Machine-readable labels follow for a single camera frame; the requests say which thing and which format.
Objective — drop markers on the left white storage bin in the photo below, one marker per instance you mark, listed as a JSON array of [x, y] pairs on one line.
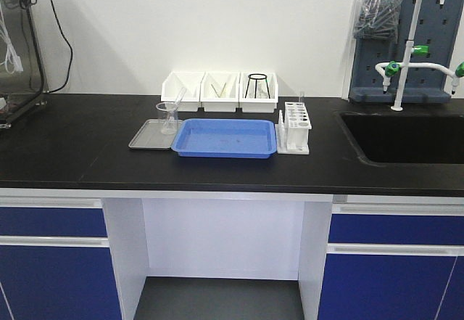
[[178, 80]]

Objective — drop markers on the left blue cabinet door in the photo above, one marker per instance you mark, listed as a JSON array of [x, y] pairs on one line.
[[58, 283]]

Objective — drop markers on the blue cabinet door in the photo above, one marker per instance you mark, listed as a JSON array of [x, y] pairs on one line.
[[58, 283], [392, 287]]

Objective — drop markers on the clear glass test tube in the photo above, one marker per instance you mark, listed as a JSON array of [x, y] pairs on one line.
[[176, 103]]

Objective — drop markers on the black lab sink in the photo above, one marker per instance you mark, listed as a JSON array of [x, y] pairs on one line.
[[398, 139]]

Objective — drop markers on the right blue cabinet door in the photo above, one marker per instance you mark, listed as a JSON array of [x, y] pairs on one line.
[[392, 287]]

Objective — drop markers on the right white storage bin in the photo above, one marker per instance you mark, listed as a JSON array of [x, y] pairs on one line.
[[259, 105]]

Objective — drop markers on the black metal stand frame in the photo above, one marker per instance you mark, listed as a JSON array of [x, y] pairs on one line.
[[22, 77]]

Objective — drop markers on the white test tube rack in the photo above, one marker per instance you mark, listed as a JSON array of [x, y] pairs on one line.
[[292, 130]]

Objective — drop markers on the blue plastic tray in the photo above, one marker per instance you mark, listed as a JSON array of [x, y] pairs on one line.
[[234, 138]]

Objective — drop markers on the left blue cabinet drawer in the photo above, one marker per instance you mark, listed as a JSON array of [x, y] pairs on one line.
[[53, 222]]

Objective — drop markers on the clear glass beaker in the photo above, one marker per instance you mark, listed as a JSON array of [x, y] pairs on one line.
[[168, 127]]

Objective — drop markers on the yellow plastic spatula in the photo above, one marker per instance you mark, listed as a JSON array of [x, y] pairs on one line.
[[223, 90]]

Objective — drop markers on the middle white storage bin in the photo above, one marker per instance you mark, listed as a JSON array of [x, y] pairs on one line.
[[210, 102]]

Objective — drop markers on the plastic bag of pegs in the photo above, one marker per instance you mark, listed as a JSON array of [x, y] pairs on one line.
[[378, 20]]

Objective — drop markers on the grey metal tray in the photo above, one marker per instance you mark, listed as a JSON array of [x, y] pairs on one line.
[[149, 136]]

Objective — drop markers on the white storage bin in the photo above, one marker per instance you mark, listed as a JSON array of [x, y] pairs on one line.
[[178, 80], [210, 102], [259, 105]]

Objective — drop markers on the right blue cabinet drawer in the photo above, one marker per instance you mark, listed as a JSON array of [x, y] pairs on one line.
[[396, 229]]

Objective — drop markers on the blue cabinet drawer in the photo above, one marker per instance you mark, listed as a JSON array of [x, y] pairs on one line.
[[396, 229], [53, 222]]

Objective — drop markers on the clear glass flask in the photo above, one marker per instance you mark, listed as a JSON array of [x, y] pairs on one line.
[[260, 90]]

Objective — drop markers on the blue-grey pegboard drying rack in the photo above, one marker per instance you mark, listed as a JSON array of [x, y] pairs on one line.
[[435, 35]]

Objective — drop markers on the white gooseneck lab faucet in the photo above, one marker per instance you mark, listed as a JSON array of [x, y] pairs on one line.
[[388, 69]]

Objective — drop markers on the black metal tripod stand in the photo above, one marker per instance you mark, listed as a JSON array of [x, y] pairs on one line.
[[252, 78]]

